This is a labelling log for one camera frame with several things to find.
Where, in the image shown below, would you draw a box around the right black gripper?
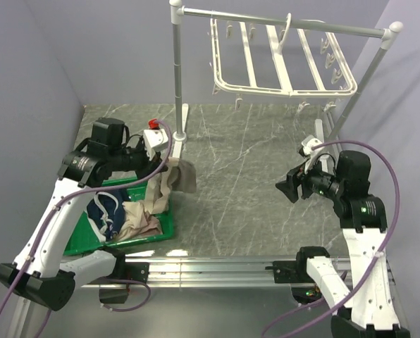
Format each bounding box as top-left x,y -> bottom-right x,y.
275,153 -> 345,203

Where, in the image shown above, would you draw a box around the taupe beige underwear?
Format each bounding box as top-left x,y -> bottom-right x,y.
143,157 -> 197,215

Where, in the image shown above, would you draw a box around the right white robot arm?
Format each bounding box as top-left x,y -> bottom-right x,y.
276,151 -> 411,337

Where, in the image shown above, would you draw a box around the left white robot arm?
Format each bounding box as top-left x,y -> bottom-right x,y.
0,118 -> 173,311

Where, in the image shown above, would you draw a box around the navy white underwear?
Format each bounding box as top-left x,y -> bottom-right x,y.
85,189 -> 130,243

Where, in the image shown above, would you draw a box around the beige pink underwear pile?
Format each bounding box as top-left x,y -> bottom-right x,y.
115,201 -> 163,242

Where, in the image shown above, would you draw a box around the white clip drying hanger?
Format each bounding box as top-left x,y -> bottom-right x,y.
209,11 -> 358,106

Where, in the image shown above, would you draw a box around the green plastic tray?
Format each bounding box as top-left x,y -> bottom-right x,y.
64,173 -> 173,256

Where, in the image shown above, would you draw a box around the grey white garment rack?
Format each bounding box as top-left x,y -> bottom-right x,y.
169,1 -> 404,170

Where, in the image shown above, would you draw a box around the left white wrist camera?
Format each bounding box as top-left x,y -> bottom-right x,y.
142,119 -> 173,160

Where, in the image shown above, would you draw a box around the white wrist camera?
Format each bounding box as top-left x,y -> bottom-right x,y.
298,135 -> 323,168
142,119 -> 173,160

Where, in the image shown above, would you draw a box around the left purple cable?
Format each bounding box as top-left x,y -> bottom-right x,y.
0,120 -> 174,338

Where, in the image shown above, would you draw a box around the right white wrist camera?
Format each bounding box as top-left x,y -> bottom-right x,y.
298,135 -> 323,168

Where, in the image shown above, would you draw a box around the aluminium rail base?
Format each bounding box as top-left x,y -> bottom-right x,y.
5,254 -> 408,338

